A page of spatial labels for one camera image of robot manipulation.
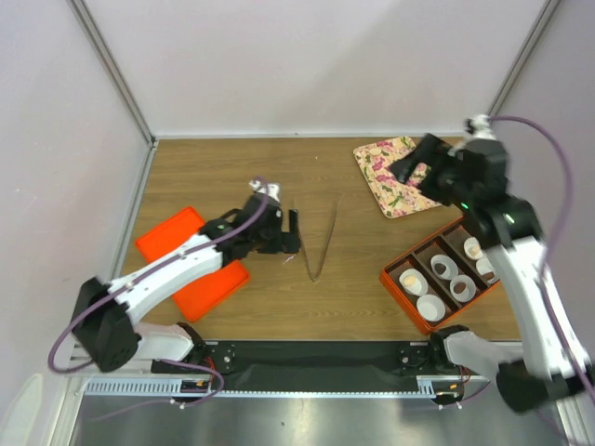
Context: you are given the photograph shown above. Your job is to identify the white paper cup near left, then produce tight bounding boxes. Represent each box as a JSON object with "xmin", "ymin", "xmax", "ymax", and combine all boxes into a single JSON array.
[{"xmin": 399, "ymin": 269, "xmax": 429, "ymax": 296}]

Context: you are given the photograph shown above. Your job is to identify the brown oval chocolate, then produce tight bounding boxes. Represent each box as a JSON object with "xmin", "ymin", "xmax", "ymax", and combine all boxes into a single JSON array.
[{"xmin": 454, "ymin": 282, "xmax": 467, "ymax": 294}]

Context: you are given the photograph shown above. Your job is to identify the white paper cup middle left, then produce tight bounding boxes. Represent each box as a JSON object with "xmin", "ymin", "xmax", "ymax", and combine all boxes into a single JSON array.
[{"xmin": 430, "ymin": 255, "xmax": 458, "ymax": 281}]

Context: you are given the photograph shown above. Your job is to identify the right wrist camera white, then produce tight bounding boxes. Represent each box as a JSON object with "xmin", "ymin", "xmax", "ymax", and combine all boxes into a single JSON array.
[{"xmin": 465, "ymin": 114, "xmax": 496, "ymax": 140}]

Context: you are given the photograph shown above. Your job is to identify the white paper cup middle right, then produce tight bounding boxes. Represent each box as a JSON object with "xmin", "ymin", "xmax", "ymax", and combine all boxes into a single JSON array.
[{"xmin": 449, "ymin": 274, "xmax": 477, "ymax": 303}]

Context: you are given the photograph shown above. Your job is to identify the floral tray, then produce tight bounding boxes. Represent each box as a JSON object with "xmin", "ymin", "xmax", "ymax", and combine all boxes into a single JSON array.
[{"xmin": 353, "ymin": 137, "xmax": 439, "ymax": 218}]

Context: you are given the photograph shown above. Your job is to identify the white round object corner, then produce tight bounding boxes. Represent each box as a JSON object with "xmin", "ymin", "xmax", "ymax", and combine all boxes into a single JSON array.
[{"xmin": 1, "ymin": 374, "xmax": 44, "ymax": 446}]

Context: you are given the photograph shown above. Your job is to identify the white paper cup near right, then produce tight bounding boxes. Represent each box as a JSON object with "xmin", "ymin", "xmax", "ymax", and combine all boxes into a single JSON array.
[{"xmin": 416, "ymin": 294, "xmax": 446, "ymax": 322}]

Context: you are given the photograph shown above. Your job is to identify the white paper cup far right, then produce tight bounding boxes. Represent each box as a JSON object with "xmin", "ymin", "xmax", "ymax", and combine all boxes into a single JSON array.
[{"xmin": 476, "ymin": 257, "xmax": 497, "ymax": 284}]

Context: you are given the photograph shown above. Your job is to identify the tan round chocolate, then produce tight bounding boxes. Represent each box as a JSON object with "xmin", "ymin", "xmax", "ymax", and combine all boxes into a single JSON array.
[{"xmin": 403, "ymin": 276, "xmax": 417, "ymax": 286}]

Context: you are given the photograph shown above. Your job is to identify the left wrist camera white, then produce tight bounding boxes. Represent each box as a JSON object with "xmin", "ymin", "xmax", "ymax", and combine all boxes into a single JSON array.
[{"xmin": 248, "ymin": 179, "xmax": 281, "ymax": 205}]

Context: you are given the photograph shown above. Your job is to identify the orange box lid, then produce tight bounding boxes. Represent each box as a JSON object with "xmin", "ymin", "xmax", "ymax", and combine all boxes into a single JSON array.
[{"xmin": 135, "ymin": 206, "xmax": 250, "ymax": 322}]

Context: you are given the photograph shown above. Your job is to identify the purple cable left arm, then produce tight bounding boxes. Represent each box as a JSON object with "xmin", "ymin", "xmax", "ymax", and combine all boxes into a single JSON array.
[{"xmin": 47, "ymin": 176, "xmax": 269, "ymax": 422}]

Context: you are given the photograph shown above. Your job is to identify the metal tongs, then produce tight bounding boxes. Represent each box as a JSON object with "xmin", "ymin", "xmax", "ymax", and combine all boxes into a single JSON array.
[{"xmin": 291, "ymin": 192, "xmax": 340, "ymax": 283}]

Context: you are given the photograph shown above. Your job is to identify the white paper scrap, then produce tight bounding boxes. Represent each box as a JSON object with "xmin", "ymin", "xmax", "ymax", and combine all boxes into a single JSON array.
[{"xmin": 283, "ymin": 254, "xmax": 296, "ymax": 265}]

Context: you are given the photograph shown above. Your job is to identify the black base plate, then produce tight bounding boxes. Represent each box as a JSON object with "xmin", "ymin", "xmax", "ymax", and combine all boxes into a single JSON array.
[{"xmin": 184, "ymin": 340, "xmax": 462, "ymax": 393}]

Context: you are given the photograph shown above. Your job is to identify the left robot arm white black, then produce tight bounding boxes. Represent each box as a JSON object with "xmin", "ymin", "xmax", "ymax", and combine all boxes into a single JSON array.
[{"xmin": 71, "ymin": 192, "xmax": 301, "ymax": 373}]

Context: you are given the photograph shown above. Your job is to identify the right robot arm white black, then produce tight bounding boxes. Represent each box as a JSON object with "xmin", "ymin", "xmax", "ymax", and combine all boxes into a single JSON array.
[{"xmin": 390, "ymin": 134, "xmax": 594, "ymax": 413}]

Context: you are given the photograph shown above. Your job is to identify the orange compartment box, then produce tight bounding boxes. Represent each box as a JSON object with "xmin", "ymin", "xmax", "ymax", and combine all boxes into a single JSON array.
[{"xmin": 379, "ymin": 218, "xmax": 499, "ymax": 335}]

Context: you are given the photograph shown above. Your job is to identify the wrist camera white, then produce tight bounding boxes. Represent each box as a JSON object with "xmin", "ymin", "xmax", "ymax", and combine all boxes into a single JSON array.
[
  {"xmin": 248, "ymin": 179, "xmax": 281, "ymax": 205},
  {"xmin": 465, "ymin": 114, "xmax": 496, "ymax": 140}
]

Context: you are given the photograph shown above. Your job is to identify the white paper cup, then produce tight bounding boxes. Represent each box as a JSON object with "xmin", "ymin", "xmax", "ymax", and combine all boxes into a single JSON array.
[
  {"xmin": 416, "ymin": 294, "xmax": 446, "ymax": 322},
  {"xmin": 399, "ymin": 269, "xmax": 429, "ymax": 296},
  {"xmin": 430, "ymin": 255, "xmax": 458, "ymax": 281},
  {"xmin": 463, "ymin": 237, "xmax": 483, "ymax": 260},
  {"xmin": 476, "ymin": 257, "xmax": 497, "ymax": 284},
  {"xmin": 449, "ymin": 274, "xmax": 477, "ymax": 303}
]

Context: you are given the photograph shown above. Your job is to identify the white paper cup far left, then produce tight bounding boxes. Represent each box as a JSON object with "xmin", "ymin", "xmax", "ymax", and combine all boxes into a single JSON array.
[{"xmin": 463, "ymin": 237, "xmax": 483, "ymax": 260}]

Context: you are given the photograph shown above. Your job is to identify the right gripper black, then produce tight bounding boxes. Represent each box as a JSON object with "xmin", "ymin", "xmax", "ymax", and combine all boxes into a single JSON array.
[{"xmin": 387, "ymin": 133, "xmax": 474, "ymax": 212}]

